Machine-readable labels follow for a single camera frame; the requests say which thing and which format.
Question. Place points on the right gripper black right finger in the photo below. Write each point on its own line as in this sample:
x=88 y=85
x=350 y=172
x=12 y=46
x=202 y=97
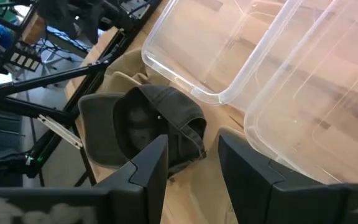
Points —
x=253 y=186

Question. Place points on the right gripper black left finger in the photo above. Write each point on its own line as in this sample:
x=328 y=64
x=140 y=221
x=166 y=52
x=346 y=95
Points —
x=145 y=186

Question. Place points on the dark grey baseball cap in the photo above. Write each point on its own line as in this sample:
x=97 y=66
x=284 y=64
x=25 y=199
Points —
x=172 y=102

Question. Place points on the tan baseball cap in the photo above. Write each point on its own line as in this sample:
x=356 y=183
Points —
x=126 y=67

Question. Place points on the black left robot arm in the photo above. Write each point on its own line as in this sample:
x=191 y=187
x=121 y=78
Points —
x=73 y=18

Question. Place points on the clear plastic bin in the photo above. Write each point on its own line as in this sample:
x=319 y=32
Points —
x=197 y=46
x=322 y=109

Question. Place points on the black strip with white labels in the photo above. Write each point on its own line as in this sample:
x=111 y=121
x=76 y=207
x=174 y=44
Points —
x=25 y=60

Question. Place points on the silver aluminium bracket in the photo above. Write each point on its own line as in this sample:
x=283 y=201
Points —
x=59 y=130

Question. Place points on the black metal table frame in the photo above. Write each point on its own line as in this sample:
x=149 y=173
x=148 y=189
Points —
x=57 y=77

